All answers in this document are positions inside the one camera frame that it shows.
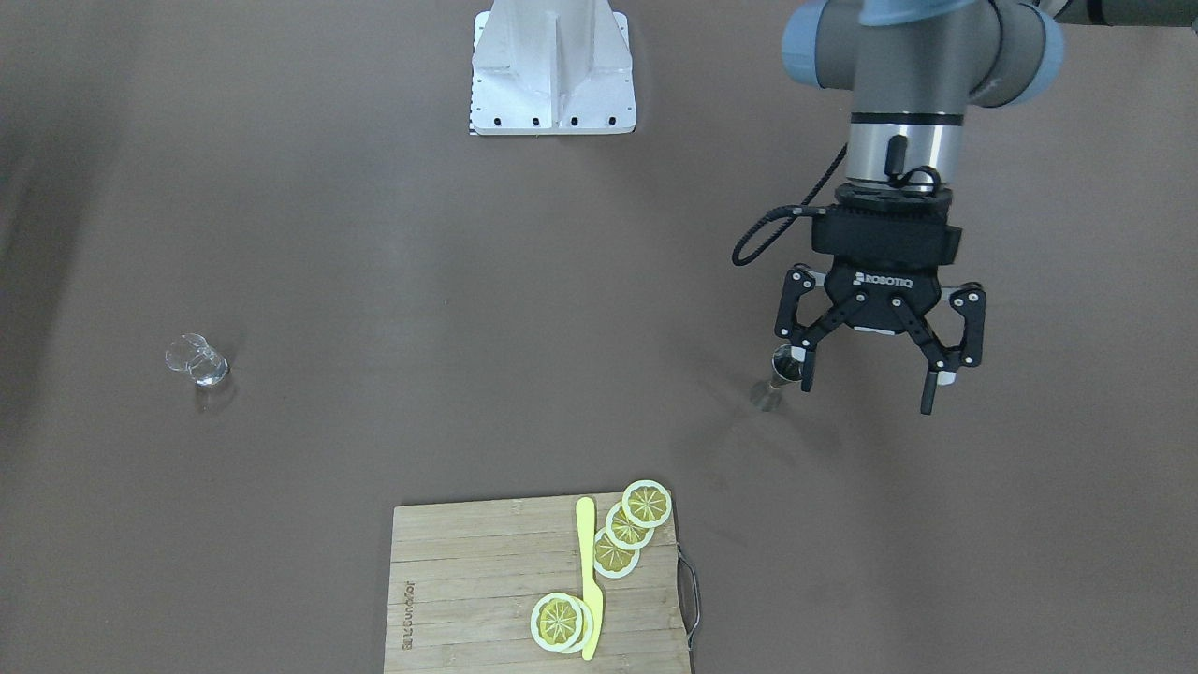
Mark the lemon slice near knife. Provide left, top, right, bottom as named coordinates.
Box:
left=593, top=532, right=641, bottom=579

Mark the middle lemon slice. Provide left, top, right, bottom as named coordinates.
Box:
left=604, top=503, right=654, bottom=551

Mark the steel jigger measuring cup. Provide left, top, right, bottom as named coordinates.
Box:
left=750, top=344, right=805, bottom=411

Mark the yellow plastic knife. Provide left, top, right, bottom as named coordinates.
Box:
left=575, top=496, right=605, bottom=662

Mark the bamboo cutting board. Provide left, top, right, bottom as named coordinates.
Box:
left=385, top=494, right=694, bottom=673

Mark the clear glass cup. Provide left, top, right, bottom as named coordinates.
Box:
left=164, top=333, right=228, bottom=388

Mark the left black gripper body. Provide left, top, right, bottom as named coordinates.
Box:
left=811, top=183, right=962, bottom=334

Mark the single lemon slice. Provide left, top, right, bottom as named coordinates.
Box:
left=528, top=593, right=594, bottom=655

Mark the lemon slice end of row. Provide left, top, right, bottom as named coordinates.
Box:
left=621, top=479, right=673, bottom=529

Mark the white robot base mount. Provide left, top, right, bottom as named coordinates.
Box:
left=468, top=1, right=637, bottom=136

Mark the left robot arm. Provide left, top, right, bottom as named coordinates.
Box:
left=756, top=1, right=1194, bottom=414

